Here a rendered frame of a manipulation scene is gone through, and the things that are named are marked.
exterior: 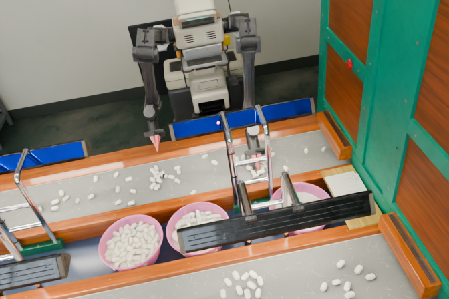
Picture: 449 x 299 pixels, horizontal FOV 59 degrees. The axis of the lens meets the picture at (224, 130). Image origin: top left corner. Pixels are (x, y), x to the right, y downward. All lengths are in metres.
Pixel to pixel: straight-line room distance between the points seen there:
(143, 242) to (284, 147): 0.83
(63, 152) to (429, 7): 1.40
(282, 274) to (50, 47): 3.01
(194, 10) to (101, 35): 1.78
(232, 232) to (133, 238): 0.64
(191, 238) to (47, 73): 3.04
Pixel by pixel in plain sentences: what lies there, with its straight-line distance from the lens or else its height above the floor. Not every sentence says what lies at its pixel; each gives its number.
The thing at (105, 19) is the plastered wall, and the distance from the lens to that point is 3.72.
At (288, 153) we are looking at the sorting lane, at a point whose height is 0.74.
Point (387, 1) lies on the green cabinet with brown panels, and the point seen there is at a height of 1.56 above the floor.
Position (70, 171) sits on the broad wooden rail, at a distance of 2.17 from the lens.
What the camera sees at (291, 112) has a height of 1.07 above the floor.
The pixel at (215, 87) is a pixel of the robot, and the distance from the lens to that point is 2.41.
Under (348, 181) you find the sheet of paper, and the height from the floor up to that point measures 0.78.
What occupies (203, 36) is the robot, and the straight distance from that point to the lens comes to 2.23.
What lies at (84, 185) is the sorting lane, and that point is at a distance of 2.09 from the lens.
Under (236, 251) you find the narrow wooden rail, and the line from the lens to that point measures 1.59.
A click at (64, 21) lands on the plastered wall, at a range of 3.79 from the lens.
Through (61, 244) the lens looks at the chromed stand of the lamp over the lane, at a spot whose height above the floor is 0.70.
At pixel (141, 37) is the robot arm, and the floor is 1.39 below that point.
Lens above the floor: 2.06
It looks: 38 degrees down
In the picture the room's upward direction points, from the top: 9 degrees counter-clockwise
